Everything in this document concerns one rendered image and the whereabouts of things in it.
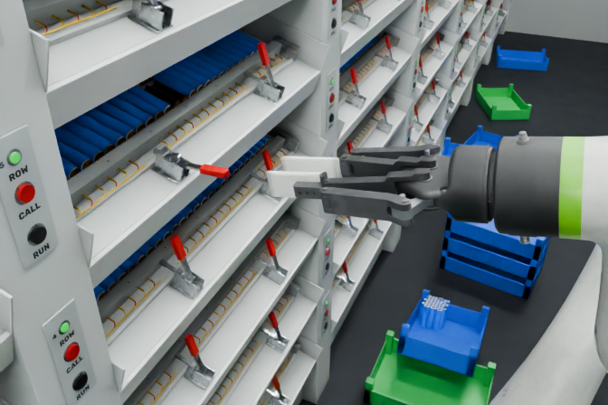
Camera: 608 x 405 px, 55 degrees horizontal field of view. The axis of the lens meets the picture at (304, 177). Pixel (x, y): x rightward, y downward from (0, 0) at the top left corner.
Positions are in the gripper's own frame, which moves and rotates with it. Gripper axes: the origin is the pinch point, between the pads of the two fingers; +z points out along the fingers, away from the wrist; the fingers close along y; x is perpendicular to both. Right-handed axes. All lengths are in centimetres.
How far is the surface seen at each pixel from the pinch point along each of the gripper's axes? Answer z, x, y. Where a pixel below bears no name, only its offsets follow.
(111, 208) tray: 19.7, 0.4, -9.6
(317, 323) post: 29, -64, 43
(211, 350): 27.1, -36.7, 5.4
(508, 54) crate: 24, -94, 341
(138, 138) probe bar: 22.0, 4.5, 0.1
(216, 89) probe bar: 21.7, 4.2, 18.0
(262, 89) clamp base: 18.8, 1.0, 25.9
